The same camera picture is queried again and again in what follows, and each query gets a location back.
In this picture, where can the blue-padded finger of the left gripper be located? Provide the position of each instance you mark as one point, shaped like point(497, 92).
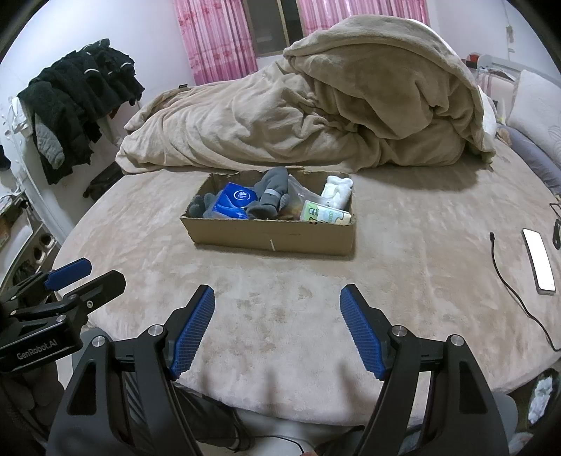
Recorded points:
point(63, 277)

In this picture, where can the white embroidered pillow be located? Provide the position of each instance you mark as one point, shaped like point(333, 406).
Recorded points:
point(536, 112)

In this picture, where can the white coat rack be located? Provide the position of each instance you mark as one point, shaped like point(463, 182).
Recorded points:
point(18, 132)

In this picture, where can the beige bed sheet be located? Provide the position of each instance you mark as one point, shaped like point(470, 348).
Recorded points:
point(438, 249)

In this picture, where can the brown cardboard box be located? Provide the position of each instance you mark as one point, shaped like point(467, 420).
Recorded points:
point(291, 236)

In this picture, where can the pink curtain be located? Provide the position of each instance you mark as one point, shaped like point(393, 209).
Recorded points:
point(217, 39)
point(323, 14)

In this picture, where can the blue tissue pack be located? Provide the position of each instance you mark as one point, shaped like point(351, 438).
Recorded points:
point(232, 202)

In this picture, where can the beige fleece blanket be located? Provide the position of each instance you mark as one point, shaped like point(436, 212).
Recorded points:
point(368, 91)

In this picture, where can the white smartphone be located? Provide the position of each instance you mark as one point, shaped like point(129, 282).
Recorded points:
point(539, 261)

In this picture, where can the green cartoon tissue pack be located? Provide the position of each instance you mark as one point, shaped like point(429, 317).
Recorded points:
point(319, 213)

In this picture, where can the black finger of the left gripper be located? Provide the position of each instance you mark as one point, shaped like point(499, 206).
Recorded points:
point(96, 293)

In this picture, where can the grey pillow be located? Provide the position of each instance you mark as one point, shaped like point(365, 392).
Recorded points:
point(540, 163)

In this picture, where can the clear snack zip bag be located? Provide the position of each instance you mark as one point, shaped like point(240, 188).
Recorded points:
point(292, 203)

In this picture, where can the dark window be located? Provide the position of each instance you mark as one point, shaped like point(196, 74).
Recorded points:
point(273, 25)

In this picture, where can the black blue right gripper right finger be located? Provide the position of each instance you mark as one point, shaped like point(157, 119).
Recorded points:
point(461, 416)

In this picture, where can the black clothes pile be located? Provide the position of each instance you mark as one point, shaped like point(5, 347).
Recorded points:
point(67, 99)

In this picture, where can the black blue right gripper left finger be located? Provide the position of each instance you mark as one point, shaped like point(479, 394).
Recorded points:
point(121, 398)

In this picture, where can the white sock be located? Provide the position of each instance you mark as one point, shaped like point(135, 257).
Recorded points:
point(337, 191)

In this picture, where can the grey knitted sock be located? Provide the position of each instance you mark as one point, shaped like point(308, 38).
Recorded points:
point(272, 195)

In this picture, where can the trash bin with paper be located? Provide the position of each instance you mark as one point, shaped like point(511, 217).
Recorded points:
point(542, 397)

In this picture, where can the right pink curtain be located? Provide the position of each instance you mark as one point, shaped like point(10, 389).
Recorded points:
point(323, 14)

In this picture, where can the left pink curtain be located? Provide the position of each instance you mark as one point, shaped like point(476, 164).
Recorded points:
point(217, 39)

